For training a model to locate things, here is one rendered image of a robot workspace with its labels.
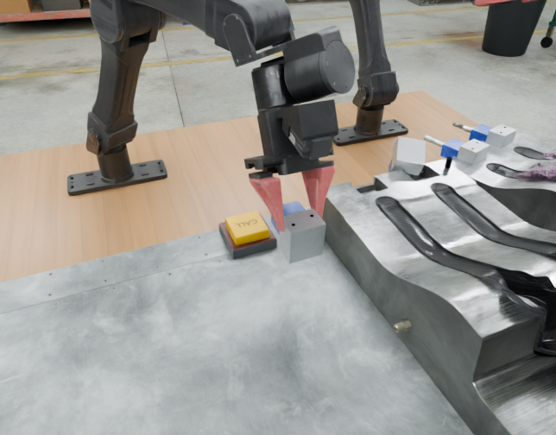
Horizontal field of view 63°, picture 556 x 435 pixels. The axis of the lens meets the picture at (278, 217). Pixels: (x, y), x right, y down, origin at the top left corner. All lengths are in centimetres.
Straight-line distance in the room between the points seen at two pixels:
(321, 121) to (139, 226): 48
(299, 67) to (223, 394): 40
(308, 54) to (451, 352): 37
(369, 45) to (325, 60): 58
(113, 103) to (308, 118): 45
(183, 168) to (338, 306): 50
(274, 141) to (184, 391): 33
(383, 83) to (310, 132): 61
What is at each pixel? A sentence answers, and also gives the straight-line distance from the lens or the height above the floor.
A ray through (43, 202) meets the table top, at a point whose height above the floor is 80.
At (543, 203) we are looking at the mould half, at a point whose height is 87.
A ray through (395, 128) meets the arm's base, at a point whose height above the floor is 81.
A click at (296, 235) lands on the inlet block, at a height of 95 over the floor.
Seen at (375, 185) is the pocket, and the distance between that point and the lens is 82.
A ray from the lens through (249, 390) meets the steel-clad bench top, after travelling 60.
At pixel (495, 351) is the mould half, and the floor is 90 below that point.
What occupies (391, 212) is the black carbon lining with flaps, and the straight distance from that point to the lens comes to 75.
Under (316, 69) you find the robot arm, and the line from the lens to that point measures 51.
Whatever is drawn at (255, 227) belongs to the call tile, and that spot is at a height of 84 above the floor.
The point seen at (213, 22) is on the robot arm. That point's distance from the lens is 59.
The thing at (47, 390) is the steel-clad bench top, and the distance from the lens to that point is 67.
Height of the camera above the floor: 131
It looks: 37 degrees down
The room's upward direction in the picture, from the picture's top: straight up
